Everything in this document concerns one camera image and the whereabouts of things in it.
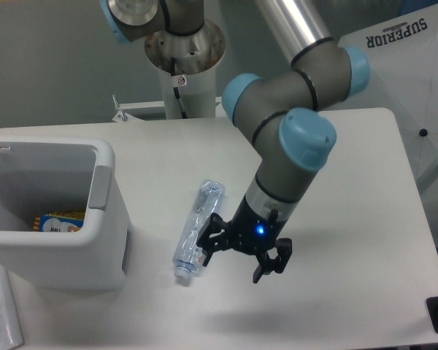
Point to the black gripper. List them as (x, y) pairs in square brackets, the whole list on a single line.
[(250, 233)]

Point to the crushed clear plastic bottle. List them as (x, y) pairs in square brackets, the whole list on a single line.
[(188, 258)]

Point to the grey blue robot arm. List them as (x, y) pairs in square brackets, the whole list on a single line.
[(280, 117)]

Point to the white plastic trash can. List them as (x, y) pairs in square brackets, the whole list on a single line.
[(43, 174)]

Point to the colourful snack wrapper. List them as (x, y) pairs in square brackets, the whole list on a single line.
[(59, 221)]

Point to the white notebook with writing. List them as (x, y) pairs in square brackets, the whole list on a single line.
[(11, 335)]

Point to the white superior umbrella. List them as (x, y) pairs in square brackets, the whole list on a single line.
[(403, 58)]

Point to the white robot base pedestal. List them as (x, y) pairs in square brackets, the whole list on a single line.
[(187, 70)]

